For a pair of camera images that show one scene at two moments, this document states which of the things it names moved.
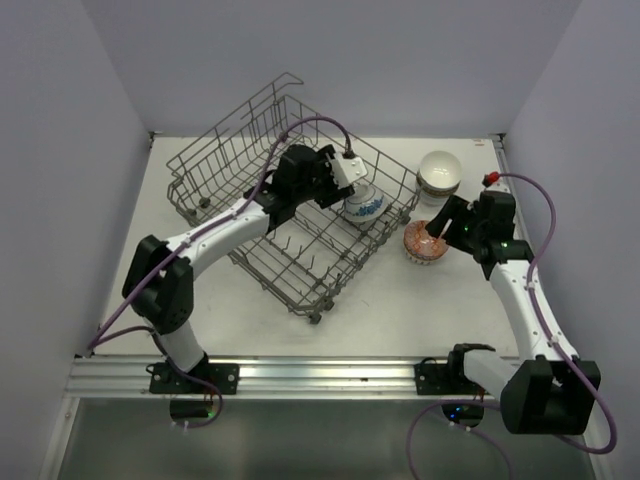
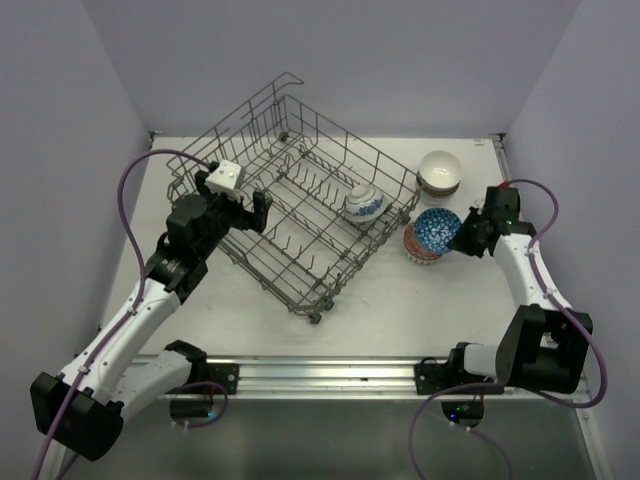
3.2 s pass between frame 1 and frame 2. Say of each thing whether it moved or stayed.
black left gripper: moved
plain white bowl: stayed
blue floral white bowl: stayed
